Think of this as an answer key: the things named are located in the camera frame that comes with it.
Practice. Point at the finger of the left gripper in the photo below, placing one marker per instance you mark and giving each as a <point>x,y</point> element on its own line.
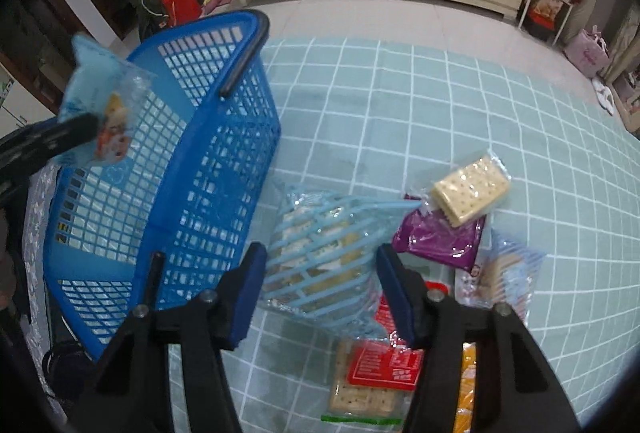
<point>27,150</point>

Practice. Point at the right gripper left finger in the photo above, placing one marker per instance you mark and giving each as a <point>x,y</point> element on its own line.
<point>131,384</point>

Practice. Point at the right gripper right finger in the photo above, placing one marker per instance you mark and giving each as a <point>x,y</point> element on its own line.
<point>516,389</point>

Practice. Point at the orange snack pouch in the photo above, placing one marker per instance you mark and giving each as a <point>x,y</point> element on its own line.
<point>463,419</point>

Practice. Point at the light blue cartoon snack bag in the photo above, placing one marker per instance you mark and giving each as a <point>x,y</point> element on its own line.
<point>109,88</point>

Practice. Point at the red snack pouch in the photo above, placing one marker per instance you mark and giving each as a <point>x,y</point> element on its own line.
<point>389,364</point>

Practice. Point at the green cracker pack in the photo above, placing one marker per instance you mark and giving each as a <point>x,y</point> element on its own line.
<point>350,403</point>

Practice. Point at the blue striped biscuit bag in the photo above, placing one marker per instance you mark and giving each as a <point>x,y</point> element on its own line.
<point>320,267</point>
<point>505,271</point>

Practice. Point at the red yellow large snack bag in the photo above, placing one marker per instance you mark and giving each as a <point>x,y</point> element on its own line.
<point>434,285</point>

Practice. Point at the blue plastic basket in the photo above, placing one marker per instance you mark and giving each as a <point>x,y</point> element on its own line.
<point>188,187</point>

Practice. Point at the purple snack packet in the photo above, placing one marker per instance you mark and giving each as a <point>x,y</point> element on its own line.
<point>426,232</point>

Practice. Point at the black bag on floor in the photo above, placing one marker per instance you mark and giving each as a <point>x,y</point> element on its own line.
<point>152,18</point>

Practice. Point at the clear wrapped cracker pack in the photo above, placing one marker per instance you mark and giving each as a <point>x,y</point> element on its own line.
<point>473,190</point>

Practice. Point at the red shopping bag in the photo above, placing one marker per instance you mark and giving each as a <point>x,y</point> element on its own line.
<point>182,11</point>

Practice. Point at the teal checked mat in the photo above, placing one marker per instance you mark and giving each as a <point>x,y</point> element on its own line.
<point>385,119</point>

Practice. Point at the white slippers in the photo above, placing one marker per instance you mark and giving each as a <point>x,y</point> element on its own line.
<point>604,96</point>

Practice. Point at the pink bag on floor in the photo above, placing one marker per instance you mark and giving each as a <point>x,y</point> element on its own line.
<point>588,52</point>

